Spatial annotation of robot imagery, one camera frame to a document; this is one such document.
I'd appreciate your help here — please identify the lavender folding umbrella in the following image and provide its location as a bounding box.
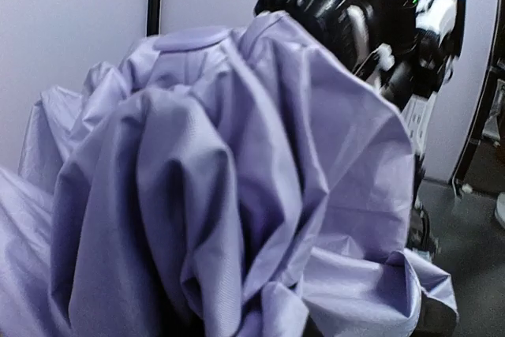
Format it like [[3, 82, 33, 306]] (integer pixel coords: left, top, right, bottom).
[[1, 13, 458, 336]]

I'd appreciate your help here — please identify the black right corner post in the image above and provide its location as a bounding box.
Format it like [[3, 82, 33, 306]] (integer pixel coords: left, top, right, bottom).
[[453, 0, 504, 195]]

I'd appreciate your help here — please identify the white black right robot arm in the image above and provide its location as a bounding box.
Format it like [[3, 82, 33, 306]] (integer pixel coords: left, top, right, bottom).
[[254, 0, 466, 186]]

